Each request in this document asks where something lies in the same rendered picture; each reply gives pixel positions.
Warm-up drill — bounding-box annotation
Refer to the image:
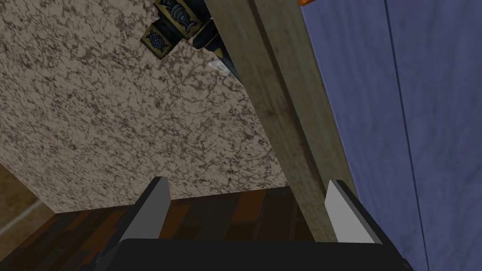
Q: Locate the blue door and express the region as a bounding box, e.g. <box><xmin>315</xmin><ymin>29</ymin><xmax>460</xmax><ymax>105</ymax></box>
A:
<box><xmin>300</xmin><ymin>0</ymin><xmax>482</xmax><ymax>271</ymax></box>

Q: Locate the black gold ornate wall fixture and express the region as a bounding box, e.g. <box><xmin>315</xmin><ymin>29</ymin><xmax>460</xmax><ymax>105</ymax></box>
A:
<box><xmin>140</xmin><ymin>0</ymin><xmax>244</xmax><ymax>86</ymax></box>

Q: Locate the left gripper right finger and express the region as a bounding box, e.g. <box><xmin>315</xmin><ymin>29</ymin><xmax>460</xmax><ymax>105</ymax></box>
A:
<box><xmin>324</xmin><ymin>179</ymin><xmax>394</xmax><ymax>246</ymax></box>

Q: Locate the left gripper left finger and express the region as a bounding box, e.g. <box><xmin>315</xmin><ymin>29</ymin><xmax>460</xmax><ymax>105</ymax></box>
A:
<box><xmin>106</xmin><ymin>176</ymin><xmax>171</xmax><ymax>247</ymax></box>

